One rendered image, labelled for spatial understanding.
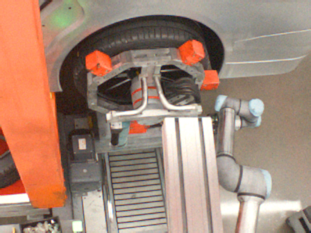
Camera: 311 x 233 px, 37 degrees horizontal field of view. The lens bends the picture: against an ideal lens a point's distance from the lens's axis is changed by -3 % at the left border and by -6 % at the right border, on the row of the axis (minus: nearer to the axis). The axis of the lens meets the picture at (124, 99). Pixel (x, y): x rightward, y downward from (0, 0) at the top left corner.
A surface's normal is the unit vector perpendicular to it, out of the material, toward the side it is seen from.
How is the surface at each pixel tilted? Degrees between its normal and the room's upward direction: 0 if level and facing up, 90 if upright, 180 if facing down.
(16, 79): 90
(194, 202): 0
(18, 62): 90
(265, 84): 0
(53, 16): 90
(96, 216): 0
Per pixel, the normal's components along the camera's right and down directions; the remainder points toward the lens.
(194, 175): 0.07, -0.48
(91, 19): 0.13, 0.87
